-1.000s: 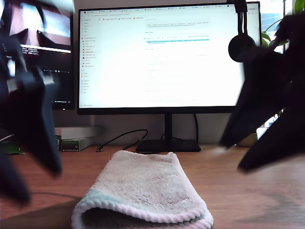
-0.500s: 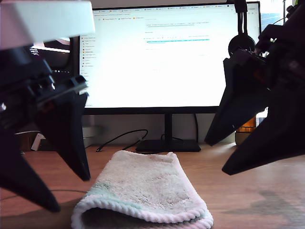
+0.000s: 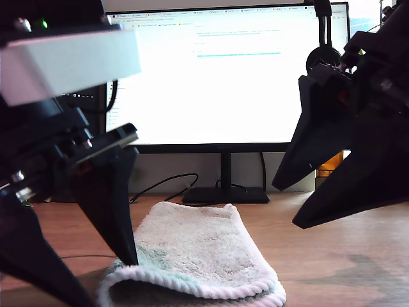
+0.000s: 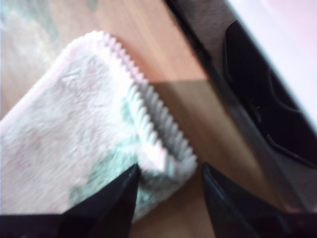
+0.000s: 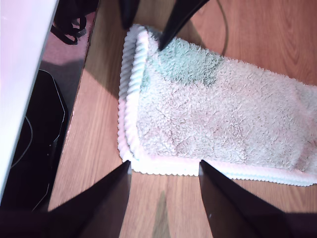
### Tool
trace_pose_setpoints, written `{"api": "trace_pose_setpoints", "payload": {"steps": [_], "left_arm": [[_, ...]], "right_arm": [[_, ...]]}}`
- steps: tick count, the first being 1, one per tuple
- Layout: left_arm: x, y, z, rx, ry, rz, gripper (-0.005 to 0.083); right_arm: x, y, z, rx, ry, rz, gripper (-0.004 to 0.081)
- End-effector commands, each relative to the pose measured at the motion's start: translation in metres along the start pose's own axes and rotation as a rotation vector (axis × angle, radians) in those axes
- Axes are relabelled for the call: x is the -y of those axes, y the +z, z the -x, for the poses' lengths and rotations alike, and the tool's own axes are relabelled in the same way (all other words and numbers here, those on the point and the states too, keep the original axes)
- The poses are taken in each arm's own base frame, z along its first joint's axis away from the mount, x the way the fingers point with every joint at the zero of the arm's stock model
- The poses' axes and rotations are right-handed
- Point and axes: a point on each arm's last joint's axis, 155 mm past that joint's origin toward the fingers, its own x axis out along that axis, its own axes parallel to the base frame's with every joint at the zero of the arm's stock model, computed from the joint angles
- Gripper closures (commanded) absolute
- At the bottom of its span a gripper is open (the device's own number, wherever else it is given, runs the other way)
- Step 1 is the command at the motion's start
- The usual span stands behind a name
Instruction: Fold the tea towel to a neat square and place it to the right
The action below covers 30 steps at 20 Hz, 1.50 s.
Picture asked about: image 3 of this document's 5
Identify computer monitor with white page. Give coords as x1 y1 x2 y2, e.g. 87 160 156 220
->
103 2 351 205

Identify black monitor power cable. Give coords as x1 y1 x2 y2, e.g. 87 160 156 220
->
260 152 268 193

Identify white fluffy tea towel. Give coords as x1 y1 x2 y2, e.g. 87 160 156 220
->
95 201 287 307

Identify black headphones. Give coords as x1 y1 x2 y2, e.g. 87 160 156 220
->
305 0 345 76

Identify amber glass jar grey base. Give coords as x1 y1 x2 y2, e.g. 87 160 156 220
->
314 150 346 193

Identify black cable with plug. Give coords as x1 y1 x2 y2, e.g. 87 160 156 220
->
129 173 199 204

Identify pale grey camera box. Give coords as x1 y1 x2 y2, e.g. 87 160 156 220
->
0 29 143 107

